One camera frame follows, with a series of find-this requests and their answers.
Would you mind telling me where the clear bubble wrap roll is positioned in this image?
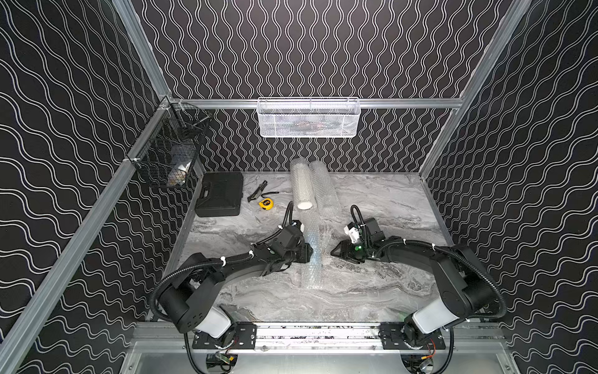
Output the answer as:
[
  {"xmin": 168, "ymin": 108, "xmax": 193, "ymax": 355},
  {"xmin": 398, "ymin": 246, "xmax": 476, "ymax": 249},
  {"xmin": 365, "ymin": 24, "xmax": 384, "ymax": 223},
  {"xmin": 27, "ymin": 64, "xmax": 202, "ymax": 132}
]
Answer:
[{"xmin": 309, "ymin": 161, "xmax": 340, "ymax": 217}]

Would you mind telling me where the clear bubble wrap sheet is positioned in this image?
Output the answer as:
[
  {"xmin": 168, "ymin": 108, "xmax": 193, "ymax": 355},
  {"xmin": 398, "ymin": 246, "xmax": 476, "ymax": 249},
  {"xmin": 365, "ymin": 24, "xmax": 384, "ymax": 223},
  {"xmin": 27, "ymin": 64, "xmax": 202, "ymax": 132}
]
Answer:
[{"xmin": 300, "ymin": 210, "xmax": 326, "ymax": 289}]

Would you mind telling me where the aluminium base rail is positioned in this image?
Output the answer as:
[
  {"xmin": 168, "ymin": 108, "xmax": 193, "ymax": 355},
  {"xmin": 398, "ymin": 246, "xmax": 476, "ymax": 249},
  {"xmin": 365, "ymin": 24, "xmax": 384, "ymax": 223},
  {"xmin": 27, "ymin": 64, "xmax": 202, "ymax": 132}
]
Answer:
[{"xmin": 129, "ymin": 321, "xmax": 505, "ymax": 355}]

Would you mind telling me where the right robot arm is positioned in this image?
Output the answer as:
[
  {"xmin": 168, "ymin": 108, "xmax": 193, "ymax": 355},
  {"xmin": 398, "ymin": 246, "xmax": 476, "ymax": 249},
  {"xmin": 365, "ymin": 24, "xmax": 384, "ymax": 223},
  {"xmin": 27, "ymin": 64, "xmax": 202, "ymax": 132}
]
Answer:
[{"xmin": 331, "ymin": 218, "xmax": 507, "ymax": 345}]

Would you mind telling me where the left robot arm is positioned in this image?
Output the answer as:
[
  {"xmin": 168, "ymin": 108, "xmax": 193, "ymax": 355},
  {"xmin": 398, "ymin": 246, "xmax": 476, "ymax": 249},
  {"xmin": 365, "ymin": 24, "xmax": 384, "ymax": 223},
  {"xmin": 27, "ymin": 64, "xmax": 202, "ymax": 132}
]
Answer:
[{"xmin": 149, "ymin": 220, "xmax": 313, "ymax": 338}]

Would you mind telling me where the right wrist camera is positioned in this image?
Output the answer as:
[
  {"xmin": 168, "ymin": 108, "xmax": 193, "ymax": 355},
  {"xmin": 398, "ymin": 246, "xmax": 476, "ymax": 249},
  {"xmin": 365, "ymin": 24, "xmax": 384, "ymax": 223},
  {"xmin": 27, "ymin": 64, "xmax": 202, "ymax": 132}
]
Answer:
[{"xmin": 344, "ymin": 223, "xmax": 361, "ymax": 242}]

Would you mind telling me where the black utility knife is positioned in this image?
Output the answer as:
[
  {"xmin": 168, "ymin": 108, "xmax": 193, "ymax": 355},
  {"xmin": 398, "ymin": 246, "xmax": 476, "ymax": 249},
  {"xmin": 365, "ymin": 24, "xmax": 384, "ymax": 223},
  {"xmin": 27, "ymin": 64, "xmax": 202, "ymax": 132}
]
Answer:
[{"xmin": 247, "ymin": 181, "xmax": 279, "ymax": 203}]

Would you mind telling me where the black plastic tool case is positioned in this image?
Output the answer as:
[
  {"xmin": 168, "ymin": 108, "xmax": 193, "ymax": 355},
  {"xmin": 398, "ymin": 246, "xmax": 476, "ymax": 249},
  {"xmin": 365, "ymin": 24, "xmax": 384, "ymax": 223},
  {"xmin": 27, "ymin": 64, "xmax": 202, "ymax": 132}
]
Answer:
[{"xmin": 195, "ymin": 171, "xmax": 244, "ymax": 218}]

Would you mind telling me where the bubble wrapped white cylinder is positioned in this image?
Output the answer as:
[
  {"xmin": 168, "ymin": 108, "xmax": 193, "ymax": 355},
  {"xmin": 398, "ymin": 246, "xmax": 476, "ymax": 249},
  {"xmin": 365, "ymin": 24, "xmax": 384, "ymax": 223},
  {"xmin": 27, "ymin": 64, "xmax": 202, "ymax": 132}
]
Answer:
[{"xmin": 290, "ymin": 157, "xmax": 316, "ymax": 210}]

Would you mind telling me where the white wire mesh basket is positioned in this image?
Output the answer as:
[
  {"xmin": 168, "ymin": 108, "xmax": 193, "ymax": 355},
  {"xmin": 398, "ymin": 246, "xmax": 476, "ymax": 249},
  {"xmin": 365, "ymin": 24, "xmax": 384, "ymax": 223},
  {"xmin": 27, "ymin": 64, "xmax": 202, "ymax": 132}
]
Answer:
[{"xmin": 256, "ymin": 97, "xmax": 361, "ymax": 138}]

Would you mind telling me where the white roll in black basket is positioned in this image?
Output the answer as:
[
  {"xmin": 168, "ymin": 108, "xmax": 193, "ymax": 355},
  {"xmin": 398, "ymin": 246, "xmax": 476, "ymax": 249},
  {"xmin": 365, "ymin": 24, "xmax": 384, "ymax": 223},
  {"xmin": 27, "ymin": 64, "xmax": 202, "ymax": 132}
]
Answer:
[{"xmin": 167, "ymin": 144, "xmax": 196, "ymax": 187}]

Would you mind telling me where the black wire basket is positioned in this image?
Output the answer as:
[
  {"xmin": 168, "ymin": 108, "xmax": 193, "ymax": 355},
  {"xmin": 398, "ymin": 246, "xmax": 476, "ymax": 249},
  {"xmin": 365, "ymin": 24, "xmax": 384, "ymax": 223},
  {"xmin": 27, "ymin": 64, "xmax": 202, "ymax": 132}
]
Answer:
[{"xmin": 132, "ymin": 102, "xmax": 214, "ymax": 189}]

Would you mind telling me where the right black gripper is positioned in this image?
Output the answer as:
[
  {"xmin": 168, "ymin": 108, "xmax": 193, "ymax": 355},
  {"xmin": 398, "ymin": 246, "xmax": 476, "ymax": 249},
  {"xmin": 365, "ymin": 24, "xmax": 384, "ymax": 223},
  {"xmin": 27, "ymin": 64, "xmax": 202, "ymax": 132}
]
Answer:
[{"xmin": 329, "ymin": 239, "xmax": 371, "ymax": 261}]

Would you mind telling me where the yellow tape measure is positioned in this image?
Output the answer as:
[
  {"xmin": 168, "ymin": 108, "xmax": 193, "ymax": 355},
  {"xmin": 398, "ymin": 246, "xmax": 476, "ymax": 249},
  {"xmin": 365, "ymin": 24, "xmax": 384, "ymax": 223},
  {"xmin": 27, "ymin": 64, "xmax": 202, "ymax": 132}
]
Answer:
[{"xmin": 259, "ymin": 198, "xmax": 274, "ymax": 210}]

